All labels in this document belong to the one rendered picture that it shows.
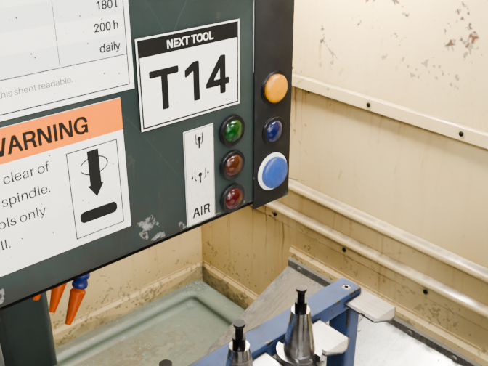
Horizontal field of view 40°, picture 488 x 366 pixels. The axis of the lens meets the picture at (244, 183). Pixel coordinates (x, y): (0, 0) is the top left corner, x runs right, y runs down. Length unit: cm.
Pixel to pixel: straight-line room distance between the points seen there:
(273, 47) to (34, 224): 24
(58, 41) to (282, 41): 21
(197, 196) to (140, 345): 144
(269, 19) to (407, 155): 90
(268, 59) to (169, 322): 155
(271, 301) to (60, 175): 131
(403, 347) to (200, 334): 66
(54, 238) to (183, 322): 157
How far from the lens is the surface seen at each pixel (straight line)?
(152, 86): 50
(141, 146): 51
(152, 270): 204
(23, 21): 45
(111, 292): 198
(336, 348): 98
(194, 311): 209
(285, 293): 176
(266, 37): 57
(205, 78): 53
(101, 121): 49
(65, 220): 50
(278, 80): 58
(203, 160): 56
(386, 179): 149
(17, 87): 45
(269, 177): 61
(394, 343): 161
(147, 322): 205
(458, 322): 152
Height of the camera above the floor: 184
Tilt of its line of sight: 26 degrees down
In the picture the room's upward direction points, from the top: straight up
